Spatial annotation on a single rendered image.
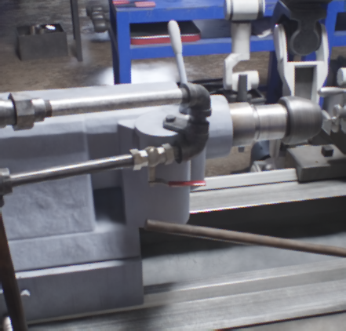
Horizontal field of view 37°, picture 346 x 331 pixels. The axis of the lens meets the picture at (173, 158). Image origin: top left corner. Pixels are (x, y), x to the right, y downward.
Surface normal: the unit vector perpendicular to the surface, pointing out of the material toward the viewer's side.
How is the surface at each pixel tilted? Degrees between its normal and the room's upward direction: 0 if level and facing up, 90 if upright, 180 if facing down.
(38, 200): 70
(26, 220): 66
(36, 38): 90
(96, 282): 90
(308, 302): 0
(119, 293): 90
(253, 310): 0
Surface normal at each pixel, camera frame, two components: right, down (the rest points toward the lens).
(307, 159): 0.00, -0.86
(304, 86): 0.08, 0.34
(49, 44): 0.33, 0.48
